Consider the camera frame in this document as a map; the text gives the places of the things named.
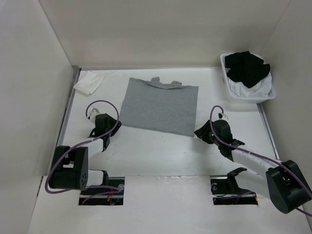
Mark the grey tank top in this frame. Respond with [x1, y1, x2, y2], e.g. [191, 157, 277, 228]
[120, 77, 199, 137]

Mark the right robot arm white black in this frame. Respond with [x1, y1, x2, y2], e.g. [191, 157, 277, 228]
[195, 119, 312, 214]

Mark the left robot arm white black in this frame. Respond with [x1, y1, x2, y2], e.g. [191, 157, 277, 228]
[45, 114, 122, 195]

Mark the folded white tank top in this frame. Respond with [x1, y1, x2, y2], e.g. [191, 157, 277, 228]
[73, 70, 116, 96]

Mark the white tank top in basket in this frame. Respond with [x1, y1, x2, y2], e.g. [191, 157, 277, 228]
[228, 74, 272, 98]

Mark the black tank top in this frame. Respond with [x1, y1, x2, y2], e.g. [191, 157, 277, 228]
[224, 51, 271, 88]

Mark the white plastic basket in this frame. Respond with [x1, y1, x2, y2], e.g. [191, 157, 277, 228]
[220, 53, 276, 104]

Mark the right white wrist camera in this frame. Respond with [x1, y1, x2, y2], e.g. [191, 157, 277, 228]
[218, 113, 229, 120]

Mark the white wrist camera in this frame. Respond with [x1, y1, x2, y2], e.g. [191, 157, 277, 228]
[87, 108, 100, 123]
[218, 113, 229, 120]

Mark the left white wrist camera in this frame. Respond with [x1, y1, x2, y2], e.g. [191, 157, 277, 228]
[87, 108, 100, 123]

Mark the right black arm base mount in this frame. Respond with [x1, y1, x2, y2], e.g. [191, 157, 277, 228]
[210, 167, 258, 205]

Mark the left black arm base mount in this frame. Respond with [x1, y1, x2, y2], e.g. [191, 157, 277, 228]
[78, 171, 125, 206]

